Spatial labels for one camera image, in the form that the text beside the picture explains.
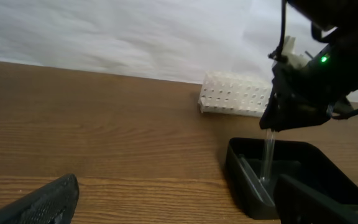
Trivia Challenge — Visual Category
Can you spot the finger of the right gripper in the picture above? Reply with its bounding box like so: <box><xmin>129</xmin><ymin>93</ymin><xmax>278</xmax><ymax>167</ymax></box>
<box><xmin>259</xmin><ymin>92</ymin><xmax>350</xmax><ymax>132</ymax></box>

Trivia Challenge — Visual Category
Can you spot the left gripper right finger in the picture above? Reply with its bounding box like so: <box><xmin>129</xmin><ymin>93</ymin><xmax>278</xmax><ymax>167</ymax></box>
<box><xmin>273</xmin><ymin>173</ymin><xmax>358</xmax><ymax>224</ymax></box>

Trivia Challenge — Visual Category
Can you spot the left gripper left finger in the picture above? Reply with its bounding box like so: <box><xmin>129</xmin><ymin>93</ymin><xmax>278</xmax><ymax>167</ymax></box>
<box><xmin>0</xmin><ymin>173</ymin><xmax>80</xmax><ymax>224</ymax></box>

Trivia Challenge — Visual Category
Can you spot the black tray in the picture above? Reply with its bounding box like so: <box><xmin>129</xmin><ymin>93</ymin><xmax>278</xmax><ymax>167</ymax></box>
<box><xmin>224</xmin><ymin>136</ymin><xmax>358</xmax><ymax>221</ymax></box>

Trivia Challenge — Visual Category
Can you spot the white test tube rack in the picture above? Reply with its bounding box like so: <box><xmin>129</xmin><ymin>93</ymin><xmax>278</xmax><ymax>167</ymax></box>
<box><xmin>197</xmin><ymin>70</ymin><xmax>275</xmax><ymax>118</ymax></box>

